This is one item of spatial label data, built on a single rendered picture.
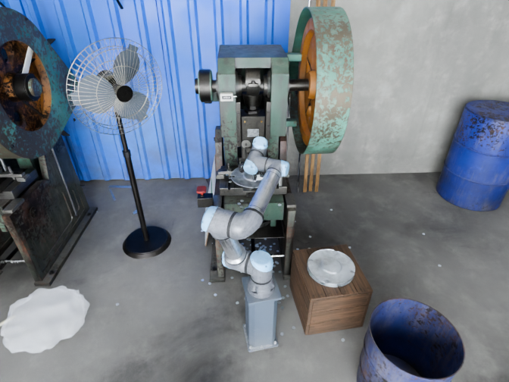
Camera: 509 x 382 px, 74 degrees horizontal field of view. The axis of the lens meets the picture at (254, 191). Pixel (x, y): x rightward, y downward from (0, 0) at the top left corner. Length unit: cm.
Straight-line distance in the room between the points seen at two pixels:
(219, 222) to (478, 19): 304
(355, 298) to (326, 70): 128
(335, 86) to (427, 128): 232
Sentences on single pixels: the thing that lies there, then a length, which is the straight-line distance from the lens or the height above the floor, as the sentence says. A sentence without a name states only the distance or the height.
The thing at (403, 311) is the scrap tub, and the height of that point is 39.
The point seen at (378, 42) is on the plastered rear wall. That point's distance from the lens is 345.
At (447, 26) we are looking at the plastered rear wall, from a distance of 369.
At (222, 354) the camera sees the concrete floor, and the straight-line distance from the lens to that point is 225.
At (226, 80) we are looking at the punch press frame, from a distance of 196.
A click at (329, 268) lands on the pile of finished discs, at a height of 38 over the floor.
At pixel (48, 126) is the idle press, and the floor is 106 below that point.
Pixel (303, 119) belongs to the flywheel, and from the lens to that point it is 235.
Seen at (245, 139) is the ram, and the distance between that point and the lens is 213.
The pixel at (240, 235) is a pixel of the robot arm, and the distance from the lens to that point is 141.
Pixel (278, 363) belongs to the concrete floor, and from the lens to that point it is 222.
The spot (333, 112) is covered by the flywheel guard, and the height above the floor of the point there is 131.
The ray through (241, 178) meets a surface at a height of 78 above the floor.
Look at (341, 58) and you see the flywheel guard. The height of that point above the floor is 155.
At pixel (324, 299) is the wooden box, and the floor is 33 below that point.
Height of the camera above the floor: 193
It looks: 34 degrees down
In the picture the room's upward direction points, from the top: straight up
